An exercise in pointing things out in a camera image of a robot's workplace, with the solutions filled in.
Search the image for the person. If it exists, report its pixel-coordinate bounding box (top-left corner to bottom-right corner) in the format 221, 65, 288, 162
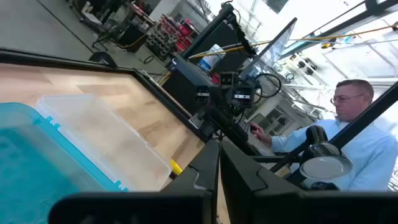
248, 79, 398, 192

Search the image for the shelf with red bins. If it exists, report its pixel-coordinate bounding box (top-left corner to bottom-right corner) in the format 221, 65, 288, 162
146, 15, 200, 62

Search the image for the black equipment box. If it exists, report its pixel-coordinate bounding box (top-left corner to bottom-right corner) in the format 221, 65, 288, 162
163, 52, 215, 116

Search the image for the clear plastic supply box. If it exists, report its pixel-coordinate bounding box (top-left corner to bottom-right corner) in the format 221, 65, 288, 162
34, 94, 172, 192

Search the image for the blue plastic box lid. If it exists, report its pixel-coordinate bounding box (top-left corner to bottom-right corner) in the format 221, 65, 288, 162
0, 102, 129, 224

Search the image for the yellow marker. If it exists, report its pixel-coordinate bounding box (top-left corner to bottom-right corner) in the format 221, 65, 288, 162
170, 159, 183, 176

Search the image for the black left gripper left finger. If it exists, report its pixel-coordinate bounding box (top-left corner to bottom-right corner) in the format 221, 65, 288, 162
49, 139, 220, 224

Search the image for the black table border rail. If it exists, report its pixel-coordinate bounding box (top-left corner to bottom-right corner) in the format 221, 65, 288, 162
0, 48, 212, 144

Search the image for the person's hand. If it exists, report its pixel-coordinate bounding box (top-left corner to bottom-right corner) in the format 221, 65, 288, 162
248, 121, 273, 147

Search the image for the black frame beam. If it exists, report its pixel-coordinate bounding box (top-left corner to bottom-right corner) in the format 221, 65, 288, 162
270, 82, 398, 174
278, 0, 398, 60

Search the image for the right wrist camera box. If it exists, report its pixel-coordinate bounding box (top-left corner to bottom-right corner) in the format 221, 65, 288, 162
218, 71, 238, 86

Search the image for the black camera cable loop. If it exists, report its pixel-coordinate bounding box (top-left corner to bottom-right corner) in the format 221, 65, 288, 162
253, 73, 282, 105

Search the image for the black desk lamp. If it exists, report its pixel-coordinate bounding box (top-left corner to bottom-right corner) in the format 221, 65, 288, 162
299, 124, 354, 191

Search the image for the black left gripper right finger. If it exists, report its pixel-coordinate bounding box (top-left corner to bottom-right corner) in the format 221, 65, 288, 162
220, 141, 398, 224

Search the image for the flat computer monitor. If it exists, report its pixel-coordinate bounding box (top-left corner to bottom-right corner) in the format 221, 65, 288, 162
239, 17, 298, 82

